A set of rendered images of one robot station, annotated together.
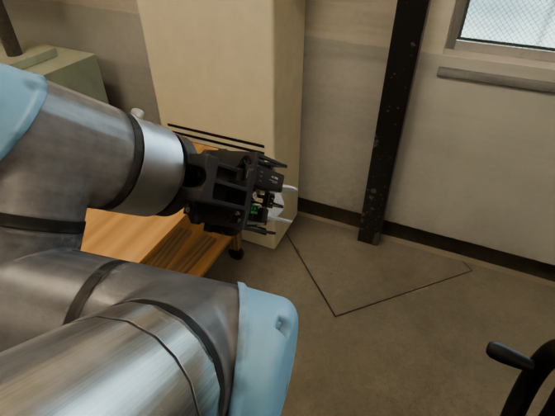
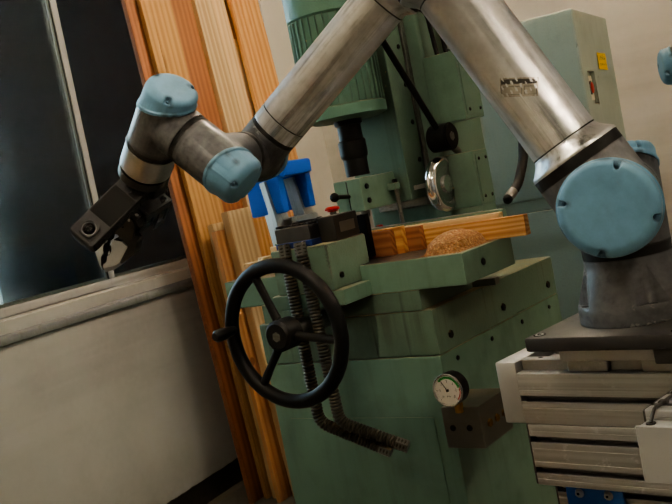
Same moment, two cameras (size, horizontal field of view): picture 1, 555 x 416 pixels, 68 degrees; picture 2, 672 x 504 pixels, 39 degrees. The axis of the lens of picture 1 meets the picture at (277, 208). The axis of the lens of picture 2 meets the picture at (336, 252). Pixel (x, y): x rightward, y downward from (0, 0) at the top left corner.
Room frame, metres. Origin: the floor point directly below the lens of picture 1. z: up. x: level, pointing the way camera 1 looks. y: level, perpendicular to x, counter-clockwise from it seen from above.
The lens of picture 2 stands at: (-0.08, 1.45, 1.07)
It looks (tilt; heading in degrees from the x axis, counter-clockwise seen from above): 4 degrees down; 275
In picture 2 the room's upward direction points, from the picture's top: 11 degrees counter-clockwise
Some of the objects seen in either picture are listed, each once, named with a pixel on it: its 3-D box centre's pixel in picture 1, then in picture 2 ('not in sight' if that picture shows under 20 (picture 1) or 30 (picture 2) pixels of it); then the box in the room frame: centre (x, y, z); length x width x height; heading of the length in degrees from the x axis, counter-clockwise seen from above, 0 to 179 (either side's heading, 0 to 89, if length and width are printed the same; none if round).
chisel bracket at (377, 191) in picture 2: not in sight; (368, 196); (0.00, -0.59, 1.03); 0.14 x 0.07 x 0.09; 58
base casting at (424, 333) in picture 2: not in sight; (415, 307); (-0.06, -0.68, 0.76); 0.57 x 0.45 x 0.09; 58
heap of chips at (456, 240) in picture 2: not in sight; (454, 239); (-0.16, -0.37, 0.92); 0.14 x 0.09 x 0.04; 58
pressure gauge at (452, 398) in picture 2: not in sight; (453, 392); (-0.10, -0.26, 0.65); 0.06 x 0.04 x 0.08; 148
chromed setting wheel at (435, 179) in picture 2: not in sight; (442, 184); (-0.17, -0.62, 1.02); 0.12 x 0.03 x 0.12; 58
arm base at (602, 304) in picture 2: not in sight; (631, 279); (-0.36, 0.18, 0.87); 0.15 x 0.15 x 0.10
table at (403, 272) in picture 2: not in sight; (350, 278); (0.06, -0.48, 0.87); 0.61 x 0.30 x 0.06; 148
